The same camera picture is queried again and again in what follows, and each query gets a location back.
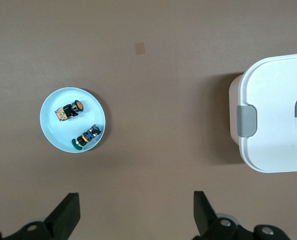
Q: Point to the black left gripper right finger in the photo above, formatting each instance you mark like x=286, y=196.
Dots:
x=203, y=215

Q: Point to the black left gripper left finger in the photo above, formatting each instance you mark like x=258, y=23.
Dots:
x=66, y=215

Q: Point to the orange push-button switch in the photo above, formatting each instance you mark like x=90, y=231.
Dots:
x=68, y=111

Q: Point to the small blue black toy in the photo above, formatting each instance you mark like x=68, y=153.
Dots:
x=87, y=137

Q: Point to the light blue round plate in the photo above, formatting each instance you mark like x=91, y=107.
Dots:
x=56, y=130

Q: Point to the white lidded box, grey latches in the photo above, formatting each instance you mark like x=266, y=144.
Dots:
x=273, y=105

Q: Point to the square tan tape patch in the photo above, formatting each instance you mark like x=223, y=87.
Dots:
x=140, y=48

